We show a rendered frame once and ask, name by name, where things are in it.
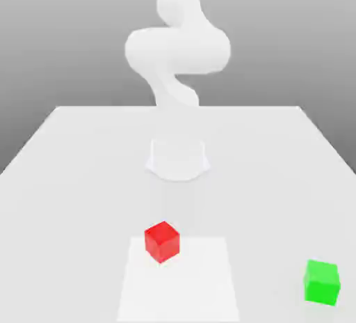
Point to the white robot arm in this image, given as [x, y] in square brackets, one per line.
[178, 50]

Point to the small red cube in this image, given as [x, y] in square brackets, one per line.
[162, 242]

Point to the small green cube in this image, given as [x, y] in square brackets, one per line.
[321, 284]

